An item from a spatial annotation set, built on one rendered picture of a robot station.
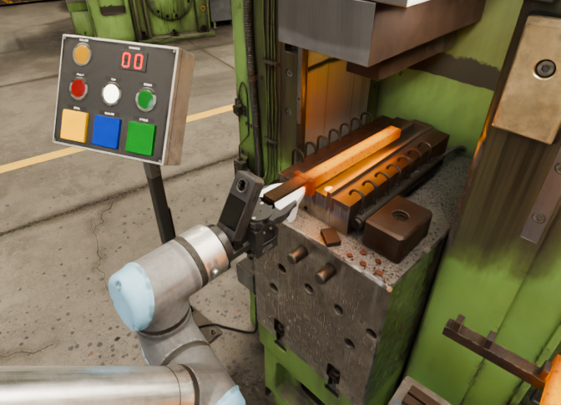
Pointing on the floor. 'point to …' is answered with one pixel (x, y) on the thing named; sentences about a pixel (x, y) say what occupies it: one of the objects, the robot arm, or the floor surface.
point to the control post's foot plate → (205, 326)
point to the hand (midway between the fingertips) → (296, 185)
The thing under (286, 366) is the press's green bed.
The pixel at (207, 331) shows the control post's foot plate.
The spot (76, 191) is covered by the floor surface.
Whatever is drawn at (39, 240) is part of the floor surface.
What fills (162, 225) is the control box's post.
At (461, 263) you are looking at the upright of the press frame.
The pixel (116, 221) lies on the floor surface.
